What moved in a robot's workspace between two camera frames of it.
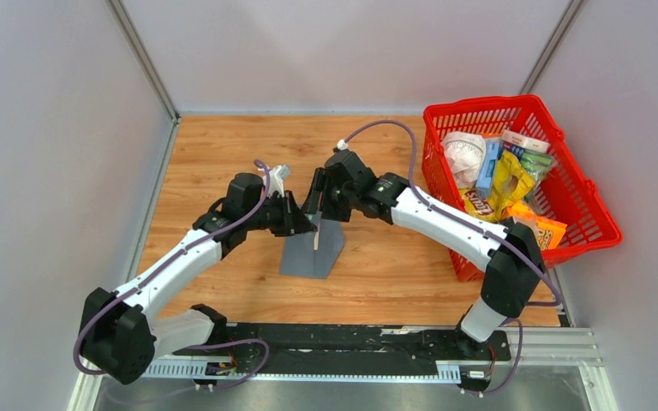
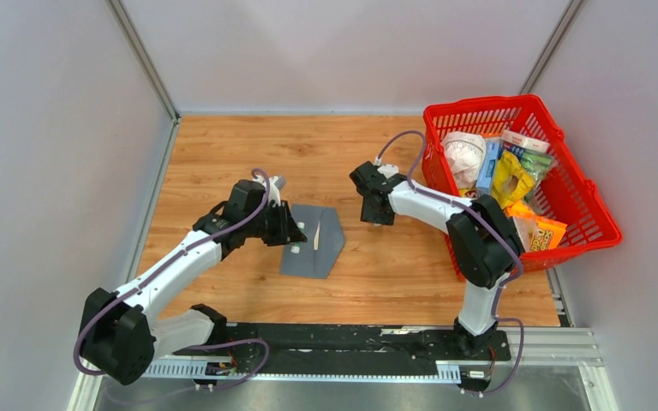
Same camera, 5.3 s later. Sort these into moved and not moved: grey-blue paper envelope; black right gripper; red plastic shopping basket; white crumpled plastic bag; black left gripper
Moved: black left gripper; black right gripper
Not moved: grey-blue paper envelope; red plastic shopping basket; white crumpled plastic bag
